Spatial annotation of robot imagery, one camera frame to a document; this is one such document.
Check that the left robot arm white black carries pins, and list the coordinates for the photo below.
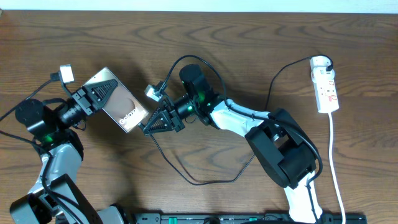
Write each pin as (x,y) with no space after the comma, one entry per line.
(55,195)

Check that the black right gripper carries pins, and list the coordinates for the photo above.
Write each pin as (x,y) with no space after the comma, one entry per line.
(167,124)

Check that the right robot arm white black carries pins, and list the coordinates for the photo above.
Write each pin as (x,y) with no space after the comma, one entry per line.
(284,151)

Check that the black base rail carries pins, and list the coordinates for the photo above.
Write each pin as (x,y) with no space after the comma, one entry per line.
(217,218)

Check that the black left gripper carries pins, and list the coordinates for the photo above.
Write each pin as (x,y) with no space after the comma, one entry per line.
(83,98)

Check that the white power strip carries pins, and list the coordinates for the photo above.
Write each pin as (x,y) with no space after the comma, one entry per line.
(322,76)

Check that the Galaxy smartphone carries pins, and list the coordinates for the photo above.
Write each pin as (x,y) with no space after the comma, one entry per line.
(122,106)

